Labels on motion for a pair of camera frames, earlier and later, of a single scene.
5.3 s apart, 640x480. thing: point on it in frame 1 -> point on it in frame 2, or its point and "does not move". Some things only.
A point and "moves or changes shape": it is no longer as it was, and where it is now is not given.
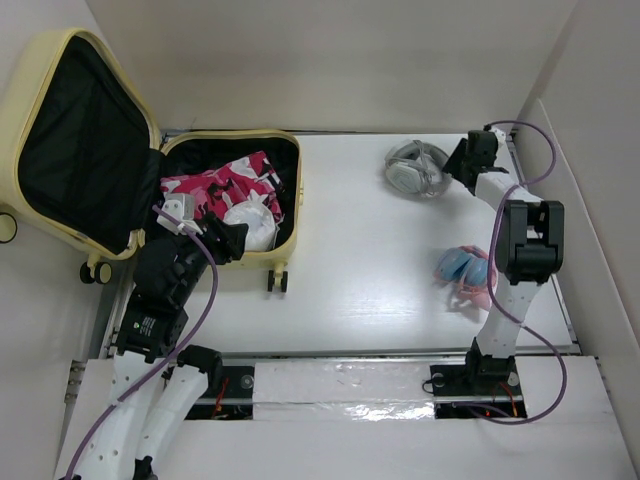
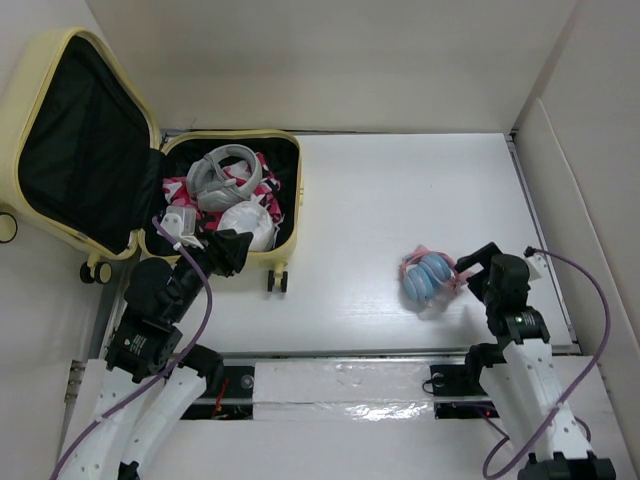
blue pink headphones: (465, 268) moves or changes shape
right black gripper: (452, 165) -> (483, 256)
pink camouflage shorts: (252, 173) does not move
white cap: (262, 227) does not move
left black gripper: (226, 241) -> (227, 249)
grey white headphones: (417, 167) -> (213, 189)
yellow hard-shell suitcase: (81, 159) does not move
